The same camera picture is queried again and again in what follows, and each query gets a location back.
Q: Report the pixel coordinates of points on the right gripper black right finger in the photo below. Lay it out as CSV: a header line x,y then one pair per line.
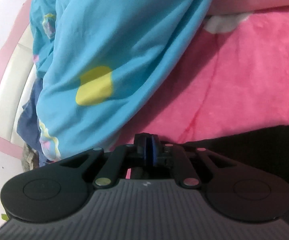
x,y
234,189

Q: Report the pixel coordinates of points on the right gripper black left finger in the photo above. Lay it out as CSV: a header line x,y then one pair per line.
x,y
58,190

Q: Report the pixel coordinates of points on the black printed t-shirt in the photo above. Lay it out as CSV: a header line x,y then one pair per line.
x,y
266,149

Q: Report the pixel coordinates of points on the pink and white headboard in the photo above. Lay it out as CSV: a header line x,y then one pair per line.
x,y
17,75

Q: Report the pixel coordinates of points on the blue patterned quilt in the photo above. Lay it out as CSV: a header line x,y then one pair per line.
x,y
97,63

